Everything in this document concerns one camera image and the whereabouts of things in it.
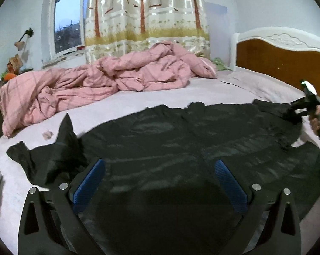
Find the pink plaid comforter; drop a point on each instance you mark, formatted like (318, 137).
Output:
(35, 96)

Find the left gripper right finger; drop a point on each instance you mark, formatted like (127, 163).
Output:
(270, 223)

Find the orange toy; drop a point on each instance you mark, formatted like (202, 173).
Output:
(8, 76)

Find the black puffer jacket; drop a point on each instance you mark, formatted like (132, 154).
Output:
(160, 194)

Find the light pink pillow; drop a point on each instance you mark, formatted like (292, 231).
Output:
(263, 86)

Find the tree print curtain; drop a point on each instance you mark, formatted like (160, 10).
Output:
(117, 27)

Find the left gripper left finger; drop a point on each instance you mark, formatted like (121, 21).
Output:
(50, 223)

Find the white and wood headboard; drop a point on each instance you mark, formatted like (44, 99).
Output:
(287, 54)

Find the right hand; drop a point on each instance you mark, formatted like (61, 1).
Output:
(314, 121)

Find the white framed window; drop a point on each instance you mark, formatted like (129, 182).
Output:
(67, 26)

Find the pink bed sheet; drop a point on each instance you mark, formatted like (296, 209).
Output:
(14, 184)

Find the wall mounted desk lamp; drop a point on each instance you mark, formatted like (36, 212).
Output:
(21, 43)

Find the small pink paper scrap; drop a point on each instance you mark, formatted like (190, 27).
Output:
(47, 135)

